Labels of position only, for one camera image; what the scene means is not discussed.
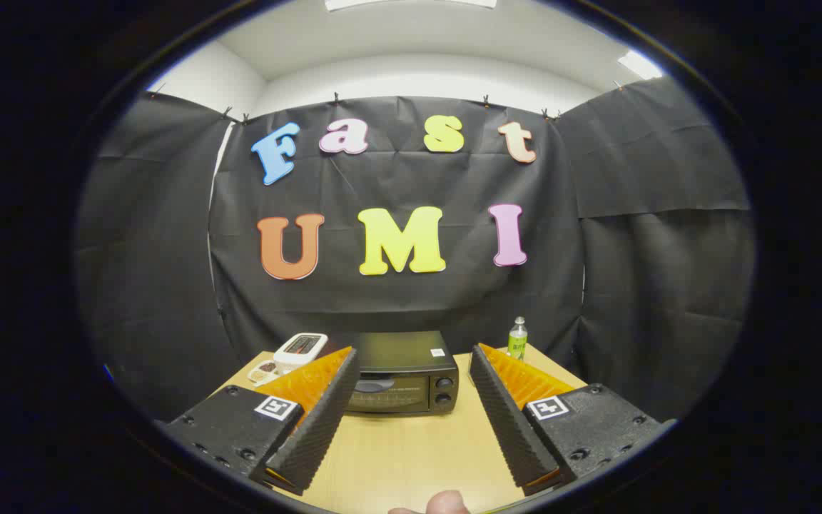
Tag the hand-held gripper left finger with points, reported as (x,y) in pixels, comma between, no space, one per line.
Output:
(325,421)

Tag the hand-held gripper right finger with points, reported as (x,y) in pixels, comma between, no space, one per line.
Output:
(507,421)

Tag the black toaster oven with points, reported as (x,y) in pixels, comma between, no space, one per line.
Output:
(404,357)

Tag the white pop-up toaster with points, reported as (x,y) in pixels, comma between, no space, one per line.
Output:
(300,350)

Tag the green drink bottle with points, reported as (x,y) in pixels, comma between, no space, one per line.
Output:
(517,341)

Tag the black backdrop cloth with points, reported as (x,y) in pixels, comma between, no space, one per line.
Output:
(397,300)

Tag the ceiling light panel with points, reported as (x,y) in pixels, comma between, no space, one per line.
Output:
(639,64)
(411,3)

